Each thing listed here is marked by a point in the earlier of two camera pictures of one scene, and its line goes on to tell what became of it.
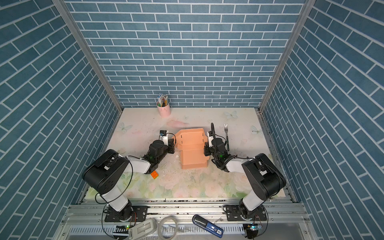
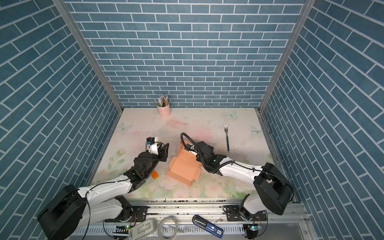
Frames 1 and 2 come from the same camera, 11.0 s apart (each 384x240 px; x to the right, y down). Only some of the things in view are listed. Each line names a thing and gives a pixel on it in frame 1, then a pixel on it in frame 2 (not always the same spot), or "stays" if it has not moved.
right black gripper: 207,148 to 199,159
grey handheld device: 142,229 stays
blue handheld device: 207,226 stays
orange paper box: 190,142 to 185,167
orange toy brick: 154,174 stays
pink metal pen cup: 164,111 stays
